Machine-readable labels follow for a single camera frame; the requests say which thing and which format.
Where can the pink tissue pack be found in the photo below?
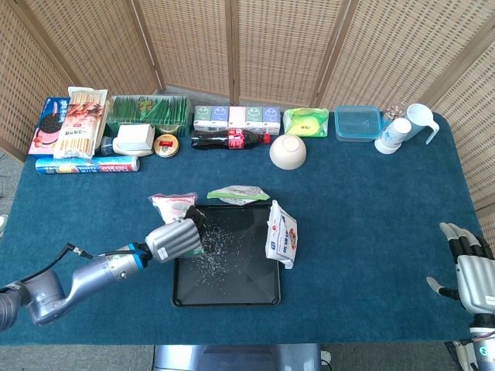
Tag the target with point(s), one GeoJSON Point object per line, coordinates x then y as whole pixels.
{"type": "Point", "coordinates": [237, 117]}

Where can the blue food wrap box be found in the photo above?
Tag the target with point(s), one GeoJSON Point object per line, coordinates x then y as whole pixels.
{"type": "Point", "coordinates": [89, 165]}

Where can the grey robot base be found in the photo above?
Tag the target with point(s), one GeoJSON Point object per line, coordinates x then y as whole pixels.
{"type": "Point", "coordinates": [237, 357]}

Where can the pink snack bag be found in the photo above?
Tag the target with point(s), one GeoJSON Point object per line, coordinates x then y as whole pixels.
{"type": "Point", "coordinates": [172, 206]}

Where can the blue lidded food container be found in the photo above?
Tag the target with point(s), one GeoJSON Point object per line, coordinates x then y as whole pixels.
{"type": "Point", "coordinates": [357, 123]}

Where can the round gold red tin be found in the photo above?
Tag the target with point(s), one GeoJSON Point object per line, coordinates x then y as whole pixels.
{"type": "Point", "coordinates": [166, 145]}

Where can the green tissue pack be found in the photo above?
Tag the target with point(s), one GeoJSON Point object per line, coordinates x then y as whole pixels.
{"type": "Point", "coordinates": [254, 118]}
{"type": "Point", "coordinates": [202, 117]}

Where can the blue tissue pack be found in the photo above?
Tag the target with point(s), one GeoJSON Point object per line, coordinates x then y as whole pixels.
{"type": "Point", "coordinates": [219, 117]}
{"type": "Point", "coordinates": [271, 119]}

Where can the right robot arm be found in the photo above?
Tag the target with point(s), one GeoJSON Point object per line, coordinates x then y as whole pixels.
{"type": "Point", "coordinates": [485, 344]}

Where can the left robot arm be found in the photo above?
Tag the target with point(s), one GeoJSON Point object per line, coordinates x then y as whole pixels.
{"type": "Point", "coordinates": [89, 278]}

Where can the black square tray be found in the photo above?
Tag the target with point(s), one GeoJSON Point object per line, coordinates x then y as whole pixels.
{"type": "Point", "coordinates": [232, 278]}

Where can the beige bowl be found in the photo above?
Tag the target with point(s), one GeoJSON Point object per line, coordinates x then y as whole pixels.
{"type": "Point", "coordinates": [288, 151]}

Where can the cola bottle with red label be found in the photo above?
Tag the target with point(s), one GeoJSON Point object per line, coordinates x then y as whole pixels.
{"type": "Point", "coordinates": [228, 139]}

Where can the white paper cup stack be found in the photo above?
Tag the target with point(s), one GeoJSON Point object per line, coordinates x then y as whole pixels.
{"type": "Point", "coordinates": [392, 136]}

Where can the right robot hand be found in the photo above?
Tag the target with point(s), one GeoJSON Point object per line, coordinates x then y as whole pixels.
{"type": "Point", "coordinates": [477, 276]}

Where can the blue table cloth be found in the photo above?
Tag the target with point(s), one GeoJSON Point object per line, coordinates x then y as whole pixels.
{"type": "Point", "coordinates": [367, 232]}

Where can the blue cookie box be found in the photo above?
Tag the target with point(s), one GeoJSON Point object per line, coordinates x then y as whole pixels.
{"type": "Point", "coordinates": [44, 131]}

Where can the woven bamboo folding screen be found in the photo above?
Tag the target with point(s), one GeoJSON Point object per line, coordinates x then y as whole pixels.
{"type": "Point", "coordinates": [286, 46]}

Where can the white salt bag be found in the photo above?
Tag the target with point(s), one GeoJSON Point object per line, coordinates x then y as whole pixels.
{"type": "Point", "coordinates": [281, 237]}

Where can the green clear snack bag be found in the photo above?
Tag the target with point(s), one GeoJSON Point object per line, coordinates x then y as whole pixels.
{"type": "Point", "coordinates": [239, 194]}

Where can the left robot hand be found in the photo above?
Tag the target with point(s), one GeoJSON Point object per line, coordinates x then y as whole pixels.
{"type": "Point", "coordinates": [176, 241]}

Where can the green wet wipes pack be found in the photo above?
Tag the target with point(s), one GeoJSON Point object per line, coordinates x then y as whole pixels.
{"type": "Point", "coordinates": [306, 122]}

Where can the small white box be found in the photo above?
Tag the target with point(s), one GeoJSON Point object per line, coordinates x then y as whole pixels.
{"type": "Point", "coordinates": [135, 137]}

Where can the clear jar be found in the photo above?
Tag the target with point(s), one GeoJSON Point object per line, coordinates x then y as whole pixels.
{"type": "Point", "coordinates": [395, 110]}

